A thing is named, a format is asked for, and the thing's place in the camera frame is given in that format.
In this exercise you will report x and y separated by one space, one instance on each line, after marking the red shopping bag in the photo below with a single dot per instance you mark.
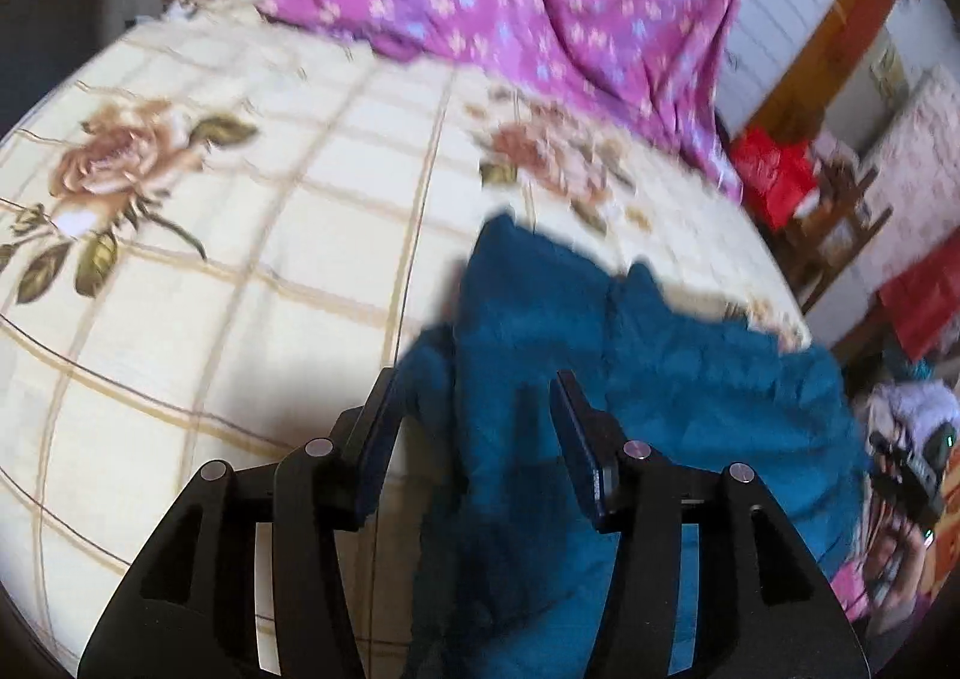
772 169

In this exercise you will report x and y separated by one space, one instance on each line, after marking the pink floral sheet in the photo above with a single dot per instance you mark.
540 4

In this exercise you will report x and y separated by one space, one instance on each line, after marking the teal puffer jacket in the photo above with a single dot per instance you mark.
600 379

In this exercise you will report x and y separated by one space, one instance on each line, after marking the pale purple cloth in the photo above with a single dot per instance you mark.
915 401

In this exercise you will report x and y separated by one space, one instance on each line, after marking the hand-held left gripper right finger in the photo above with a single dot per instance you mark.
581 446

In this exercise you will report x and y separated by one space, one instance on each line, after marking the pink printed cloth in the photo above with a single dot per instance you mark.
851 589

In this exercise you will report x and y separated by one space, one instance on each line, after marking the pale floral curtain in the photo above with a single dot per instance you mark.
922 162

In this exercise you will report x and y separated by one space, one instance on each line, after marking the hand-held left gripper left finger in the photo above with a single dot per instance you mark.
379 439

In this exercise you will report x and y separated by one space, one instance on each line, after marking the rose print checked bed sheet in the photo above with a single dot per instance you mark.
225 236

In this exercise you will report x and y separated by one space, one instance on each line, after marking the wooden chair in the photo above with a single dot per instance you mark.
832 229

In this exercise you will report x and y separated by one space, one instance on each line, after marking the red cloth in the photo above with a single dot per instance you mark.
926 304

